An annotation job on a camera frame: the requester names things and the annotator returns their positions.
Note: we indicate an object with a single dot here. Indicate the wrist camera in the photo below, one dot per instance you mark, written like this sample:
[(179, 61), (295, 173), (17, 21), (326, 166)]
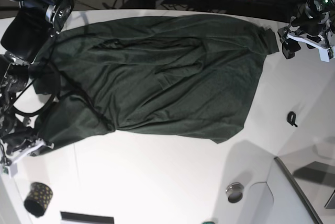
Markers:
[(326, 54), (11, 170)]

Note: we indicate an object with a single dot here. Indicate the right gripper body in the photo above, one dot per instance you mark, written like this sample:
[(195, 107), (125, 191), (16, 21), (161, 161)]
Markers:
[(20, 143)]

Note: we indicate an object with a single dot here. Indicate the black patterned cup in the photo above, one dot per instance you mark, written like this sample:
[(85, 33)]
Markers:
[(38, 199)]

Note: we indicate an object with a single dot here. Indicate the black white flat device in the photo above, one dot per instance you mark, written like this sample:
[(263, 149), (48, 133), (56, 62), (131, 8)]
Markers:
[(69, 217)]

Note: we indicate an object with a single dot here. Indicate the dark green t-shirt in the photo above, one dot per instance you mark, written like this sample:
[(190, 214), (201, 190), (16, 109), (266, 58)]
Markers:
[(191, 76)]

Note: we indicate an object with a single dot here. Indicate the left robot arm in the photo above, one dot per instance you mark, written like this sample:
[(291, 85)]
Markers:
[(318, 9)]

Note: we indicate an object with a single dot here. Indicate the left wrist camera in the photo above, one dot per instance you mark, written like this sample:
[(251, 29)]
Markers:
[(326, 54)]

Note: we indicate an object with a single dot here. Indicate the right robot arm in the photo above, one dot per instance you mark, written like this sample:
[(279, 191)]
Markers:
[(36, 23)]

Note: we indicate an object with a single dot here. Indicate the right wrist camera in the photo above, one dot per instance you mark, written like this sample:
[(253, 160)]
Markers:
[(11, 170)]

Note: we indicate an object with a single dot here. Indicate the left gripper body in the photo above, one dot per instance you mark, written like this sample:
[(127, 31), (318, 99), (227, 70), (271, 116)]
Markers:
[(314, 31)]

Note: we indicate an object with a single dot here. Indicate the small black clip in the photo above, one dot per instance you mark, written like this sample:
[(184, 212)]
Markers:
[(291, 118)]

